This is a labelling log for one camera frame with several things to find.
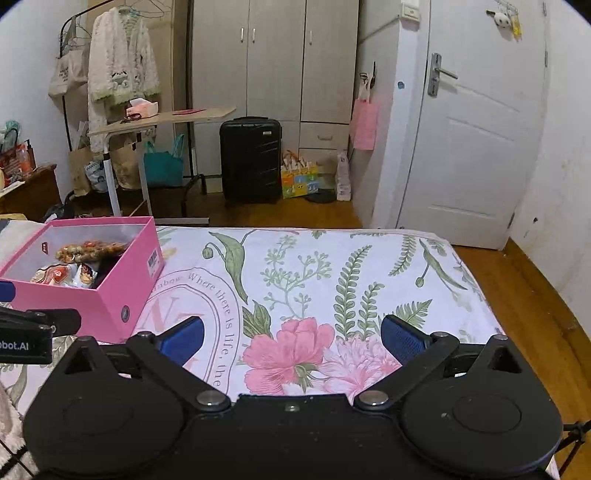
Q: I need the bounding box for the coated peanuts bag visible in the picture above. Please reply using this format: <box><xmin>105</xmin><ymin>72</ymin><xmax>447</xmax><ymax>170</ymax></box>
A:
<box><xmin>55</xmin><ymin>241</ymin><xmax>127</xmax><ymax>264</ymax></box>

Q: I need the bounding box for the white door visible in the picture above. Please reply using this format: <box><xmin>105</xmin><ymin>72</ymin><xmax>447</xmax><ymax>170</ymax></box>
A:
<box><xmin>398</xmin><ymin>1</ymin><xmax>546</xmax><ymax>250</ymax></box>

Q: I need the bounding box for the colourful gift bag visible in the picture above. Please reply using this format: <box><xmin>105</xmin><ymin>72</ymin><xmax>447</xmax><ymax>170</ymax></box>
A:
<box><xmin>280</xmin><ymin>150</ymin><xmax>320</xmax><ymax>199</ymax></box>

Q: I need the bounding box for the wooden rolling side table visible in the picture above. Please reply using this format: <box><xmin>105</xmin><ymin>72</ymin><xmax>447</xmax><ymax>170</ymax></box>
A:
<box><xmin>88</xmin><ymin>106</ymin><xmax>236</xmax><ymax>226</ymax></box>

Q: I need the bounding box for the canvas tote bag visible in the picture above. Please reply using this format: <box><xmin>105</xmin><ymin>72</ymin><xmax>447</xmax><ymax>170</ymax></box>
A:
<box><xmin>48</xmin><ymin>49</ymin><xmax>88</xmax><ymax>98</ymax></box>

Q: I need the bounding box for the pink paper bag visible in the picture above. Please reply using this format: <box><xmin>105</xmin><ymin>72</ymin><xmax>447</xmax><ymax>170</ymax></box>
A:
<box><xmin>349</xmin><ymin>99</ymin><xmax>379</xmax><ymax>151</ymax></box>

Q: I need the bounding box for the brown paper bag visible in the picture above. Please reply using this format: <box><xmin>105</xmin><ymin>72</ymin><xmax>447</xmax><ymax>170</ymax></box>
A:
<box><xmin>68</xmin><ymin>147</ymin><xmax>101</xmax><ymax>197</ymax></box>

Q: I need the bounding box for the beige noodle package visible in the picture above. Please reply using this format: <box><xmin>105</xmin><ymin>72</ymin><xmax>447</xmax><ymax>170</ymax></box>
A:
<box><xmin>31</xmin><ymin>263</ymin><xmax>97</xmax><ymax>289</ymax></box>

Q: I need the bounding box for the white knitted cardigan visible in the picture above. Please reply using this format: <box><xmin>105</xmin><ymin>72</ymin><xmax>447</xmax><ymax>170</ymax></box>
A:
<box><xmin>87</xmin><ymin>7</ymin><xmax>160</xmax><ymax>131</ymax></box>

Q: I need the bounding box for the pink cardboard box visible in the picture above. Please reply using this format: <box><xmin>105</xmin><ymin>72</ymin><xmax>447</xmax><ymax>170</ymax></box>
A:
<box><xmin>1</xmin><ymin>217</ymin><xmax>164</xmax><ymax>343</ymax></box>

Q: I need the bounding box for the white wardrobe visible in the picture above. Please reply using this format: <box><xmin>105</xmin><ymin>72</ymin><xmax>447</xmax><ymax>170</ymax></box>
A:
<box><xmin>190</xmin><ymin>1</ymin><xmax>360</xmax><ymax>185</ymax></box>

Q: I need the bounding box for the black suitcase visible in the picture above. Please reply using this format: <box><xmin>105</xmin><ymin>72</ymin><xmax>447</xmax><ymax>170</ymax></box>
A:
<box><xmin>219</xmin><ymin>116</ymin><xmax>283</xmax><ymax>205</ymax></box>

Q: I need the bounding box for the white plastic bag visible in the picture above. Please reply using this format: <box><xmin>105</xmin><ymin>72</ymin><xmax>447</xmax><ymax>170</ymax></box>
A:
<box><xmin>335</xmin><ymin>151</ymin><xmax>352</xmax><ymax>202</ymax></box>

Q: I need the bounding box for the black clothes rack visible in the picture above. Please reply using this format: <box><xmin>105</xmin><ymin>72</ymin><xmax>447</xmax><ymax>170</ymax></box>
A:
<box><xmin>58</xmin><ymin>0</ymin><xmax>209</xmax><ymax>199</ymax></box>

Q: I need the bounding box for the pink tissue box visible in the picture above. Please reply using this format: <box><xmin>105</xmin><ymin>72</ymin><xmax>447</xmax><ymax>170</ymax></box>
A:
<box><xmin>125</xmin><ymin>98</ymin><xmax>159</xmax><ymax>120</ymax></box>

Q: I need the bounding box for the dark wooden nightstand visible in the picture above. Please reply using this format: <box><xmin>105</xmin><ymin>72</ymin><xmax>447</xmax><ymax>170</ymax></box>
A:
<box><xmin>0</xmin><ymin>164</ymin><xmax>62</xmax><ymax>222</ymax></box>

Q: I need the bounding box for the metal door handle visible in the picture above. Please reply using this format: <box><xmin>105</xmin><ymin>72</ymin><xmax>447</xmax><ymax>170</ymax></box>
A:
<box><xmin>428</xmin><ymin>53</ymin><xmax>458</xmax><ymax>98</ymax></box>

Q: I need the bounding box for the teal tote bag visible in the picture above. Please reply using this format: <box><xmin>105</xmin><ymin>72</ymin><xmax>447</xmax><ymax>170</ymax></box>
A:
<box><xmin>143</xmin><ymin>134</ymin><xmax>185</xmax><ymax>187</ymax></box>

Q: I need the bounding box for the floral bed sheet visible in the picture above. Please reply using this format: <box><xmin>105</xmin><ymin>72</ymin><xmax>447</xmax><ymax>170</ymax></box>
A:
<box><xmin>0</xmin><ymin>220</ymin><xmax>560</xmax><ymax>480</ymax></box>

